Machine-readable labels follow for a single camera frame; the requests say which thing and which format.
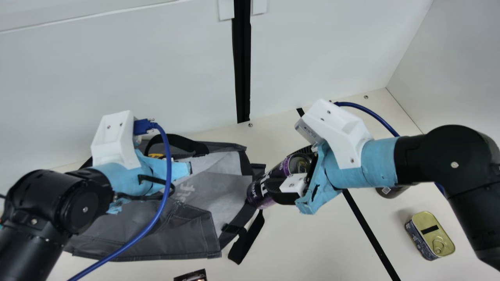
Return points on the rectangular gold-lidded tin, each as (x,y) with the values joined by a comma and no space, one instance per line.
(429,234)

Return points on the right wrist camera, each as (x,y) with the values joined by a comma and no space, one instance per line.
(336,125)

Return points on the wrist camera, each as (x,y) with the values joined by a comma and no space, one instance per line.
(336,125)
(113,140)

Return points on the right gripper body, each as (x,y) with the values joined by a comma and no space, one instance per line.
(375,164)

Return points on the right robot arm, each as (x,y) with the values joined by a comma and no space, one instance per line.
(449,156)

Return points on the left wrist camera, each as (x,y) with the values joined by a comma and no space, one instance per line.
(113,140)

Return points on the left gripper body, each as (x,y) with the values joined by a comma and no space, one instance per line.
(125,181)

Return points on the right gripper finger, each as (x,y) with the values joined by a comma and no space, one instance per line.
(291,189)
(306,150)

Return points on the black post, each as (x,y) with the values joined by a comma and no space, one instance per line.
(242,58)

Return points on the purple drink can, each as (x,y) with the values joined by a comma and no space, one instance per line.
(287,166)

